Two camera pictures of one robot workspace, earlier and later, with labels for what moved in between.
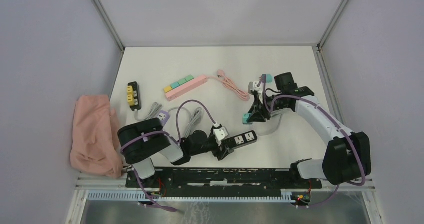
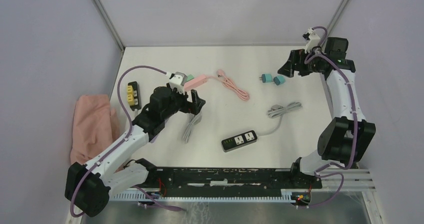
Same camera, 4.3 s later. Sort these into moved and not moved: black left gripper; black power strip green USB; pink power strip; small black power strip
Moved: black left gripper
Not moved: black power strip green USB; pink power strip; small black power strip
